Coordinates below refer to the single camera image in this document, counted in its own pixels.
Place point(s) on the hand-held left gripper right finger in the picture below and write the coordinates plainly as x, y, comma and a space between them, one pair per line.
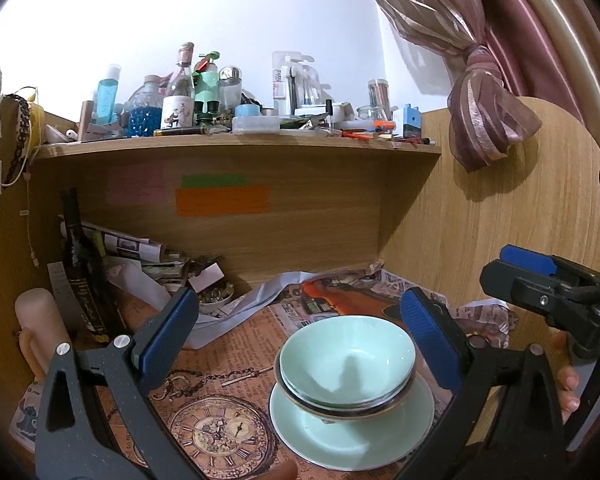
430, 340

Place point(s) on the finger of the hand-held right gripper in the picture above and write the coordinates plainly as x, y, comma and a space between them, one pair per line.
527, 261
510, 285

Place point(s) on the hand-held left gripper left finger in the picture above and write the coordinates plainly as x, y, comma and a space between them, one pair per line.
170, 330

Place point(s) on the pale green bowl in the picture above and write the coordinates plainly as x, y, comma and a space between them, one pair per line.
345, 350

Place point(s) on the pale green plate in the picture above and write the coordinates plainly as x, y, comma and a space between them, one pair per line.
340, 445

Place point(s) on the person's right hand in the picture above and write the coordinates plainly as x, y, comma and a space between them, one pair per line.
567, 379

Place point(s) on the glass bowl of trinkets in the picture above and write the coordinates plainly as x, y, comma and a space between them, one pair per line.
215, 301

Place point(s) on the crumpled white paper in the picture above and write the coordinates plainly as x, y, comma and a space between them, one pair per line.
135, 285

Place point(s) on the newspaper print mat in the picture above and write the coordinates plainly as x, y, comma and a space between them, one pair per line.
220, 360

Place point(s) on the stack of printed papers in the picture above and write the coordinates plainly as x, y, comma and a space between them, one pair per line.
135, 247

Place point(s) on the dark wine bottle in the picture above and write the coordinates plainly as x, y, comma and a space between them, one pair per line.
82, 280

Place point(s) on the white receipt paper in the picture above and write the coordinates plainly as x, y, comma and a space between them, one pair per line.
57, 280

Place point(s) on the beige mug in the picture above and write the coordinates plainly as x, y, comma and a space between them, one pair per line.
40, 315

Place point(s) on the orange sticky note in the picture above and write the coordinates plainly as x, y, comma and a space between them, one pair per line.
222, 202

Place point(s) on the pink sticky note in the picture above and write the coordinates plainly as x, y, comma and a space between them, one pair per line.
135, 182

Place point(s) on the green sticky note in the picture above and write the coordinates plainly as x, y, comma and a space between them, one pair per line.
215, 181

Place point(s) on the blue cartoon sticker card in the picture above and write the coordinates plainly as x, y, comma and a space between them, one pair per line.
25, 410

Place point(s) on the pink striped curtain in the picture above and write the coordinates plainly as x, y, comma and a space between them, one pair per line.
480, 85

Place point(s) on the blue white toy block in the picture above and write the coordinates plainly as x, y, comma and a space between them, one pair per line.
411, 120

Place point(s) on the wooden shelf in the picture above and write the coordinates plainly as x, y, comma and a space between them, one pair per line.
230, 147

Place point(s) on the jar of blue beads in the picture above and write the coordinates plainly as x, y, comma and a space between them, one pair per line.
145, 115

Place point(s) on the clear cup of sticks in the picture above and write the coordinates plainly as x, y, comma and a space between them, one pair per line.
378, 97

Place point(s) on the clear plastic box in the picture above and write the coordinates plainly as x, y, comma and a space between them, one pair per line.
255, 125

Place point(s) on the clear bottle white label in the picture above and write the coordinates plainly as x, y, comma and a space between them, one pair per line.
177, 105

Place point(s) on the brown tube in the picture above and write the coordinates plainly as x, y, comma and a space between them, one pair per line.
85, 120

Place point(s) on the blue round tin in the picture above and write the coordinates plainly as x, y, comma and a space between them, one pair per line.
247, 110

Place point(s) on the clear bottle blue liquid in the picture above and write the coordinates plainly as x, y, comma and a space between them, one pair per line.
107, 97

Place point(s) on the green pump bottle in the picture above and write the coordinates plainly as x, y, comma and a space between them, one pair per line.
207, 87

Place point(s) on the glass jar silver lid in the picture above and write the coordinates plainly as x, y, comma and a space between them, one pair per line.
230, 87

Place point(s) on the toothbrush package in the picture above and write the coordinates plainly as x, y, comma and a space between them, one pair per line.
297, 85

